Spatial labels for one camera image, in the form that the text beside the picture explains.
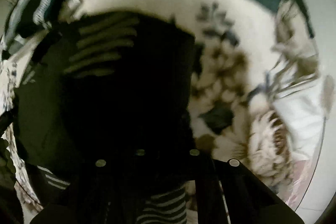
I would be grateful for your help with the floral bed sheet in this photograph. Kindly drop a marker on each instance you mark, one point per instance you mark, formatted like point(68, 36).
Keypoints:
point(170, 3)

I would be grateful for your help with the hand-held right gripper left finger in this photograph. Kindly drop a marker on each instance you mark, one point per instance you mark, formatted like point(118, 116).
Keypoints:
point(123, 176)

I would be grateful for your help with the black garment with striped trim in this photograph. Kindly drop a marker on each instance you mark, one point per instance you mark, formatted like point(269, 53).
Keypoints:
point(118, 95)

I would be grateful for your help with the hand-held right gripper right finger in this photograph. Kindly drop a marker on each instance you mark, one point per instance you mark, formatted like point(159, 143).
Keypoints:
point(203, 176)

